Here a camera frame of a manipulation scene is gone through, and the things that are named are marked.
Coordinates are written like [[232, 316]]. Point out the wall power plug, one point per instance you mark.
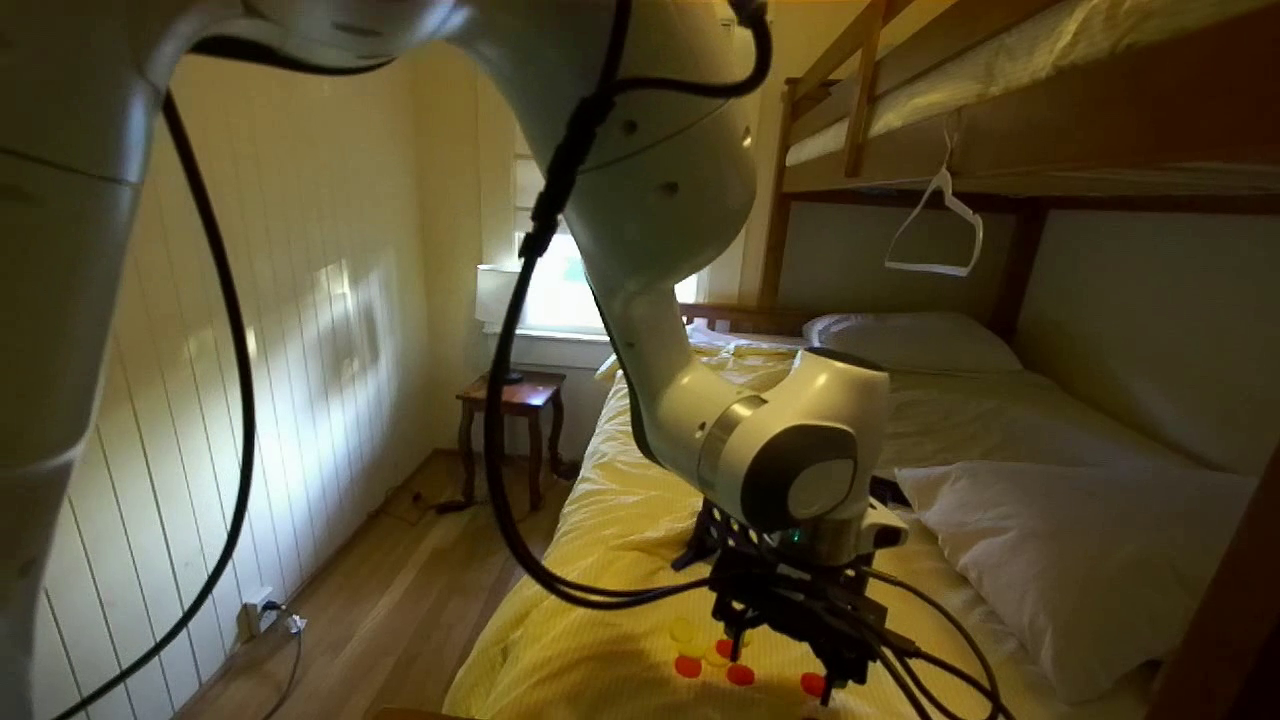
[[264, 615]]

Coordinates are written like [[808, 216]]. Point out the near white pillow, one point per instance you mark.
[[1093, 568]]

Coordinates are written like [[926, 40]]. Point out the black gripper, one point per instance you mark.
[[822, 611]]

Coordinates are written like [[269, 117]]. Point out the red chip left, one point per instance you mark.
[[688, 665]]

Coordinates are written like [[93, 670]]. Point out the small wooden side table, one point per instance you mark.
[[531, 399]]

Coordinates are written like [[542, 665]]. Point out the red chip lower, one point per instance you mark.
[[742, 675]]

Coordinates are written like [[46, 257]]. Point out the red chip right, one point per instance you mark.
[[815, 684]]

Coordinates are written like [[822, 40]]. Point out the blue connect four gameboard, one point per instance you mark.
[[788, 513]]

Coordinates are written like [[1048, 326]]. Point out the white pillow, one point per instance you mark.
[[911, 343], [1093, 568]]

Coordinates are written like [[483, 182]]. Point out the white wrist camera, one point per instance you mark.
[[874, 528]]

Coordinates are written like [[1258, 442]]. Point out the far white pillow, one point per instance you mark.
[[911, 343]]

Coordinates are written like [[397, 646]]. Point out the wooden bunk bed frame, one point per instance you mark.
[[1138, 144]]

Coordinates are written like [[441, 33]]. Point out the white clothes hanger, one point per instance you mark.
[[940, 228]]

